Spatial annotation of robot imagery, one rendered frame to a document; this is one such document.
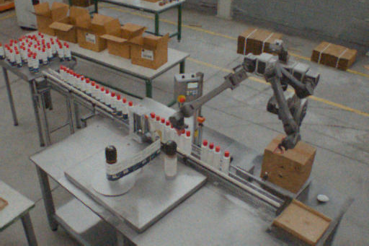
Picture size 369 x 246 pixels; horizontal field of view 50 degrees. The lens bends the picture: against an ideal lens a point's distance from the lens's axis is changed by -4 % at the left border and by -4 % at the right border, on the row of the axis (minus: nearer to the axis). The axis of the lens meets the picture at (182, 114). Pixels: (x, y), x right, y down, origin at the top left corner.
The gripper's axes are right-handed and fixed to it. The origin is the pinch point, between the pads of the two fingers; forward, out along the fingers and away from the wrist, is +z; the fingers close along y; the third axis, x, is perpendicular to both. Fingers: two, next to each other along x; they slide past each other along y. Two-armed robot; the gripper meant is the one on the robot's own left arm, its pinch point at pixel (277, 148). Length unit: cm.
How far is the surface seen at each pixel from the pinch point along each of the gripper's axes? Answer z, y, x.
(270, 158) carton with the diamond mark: 11.7, -2.3, 4.3
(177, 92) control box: 33, 5, -73
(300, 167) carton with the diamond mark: -4.8, -0.7, 19.2
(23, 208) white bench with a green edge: 110, 115, -79
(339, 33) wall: 126, -540, 11
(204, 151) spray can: 44, 12, -28
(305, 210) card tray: 7.0, 9.7, 44.9
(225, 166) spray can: 34.4, 14.5, -11.4
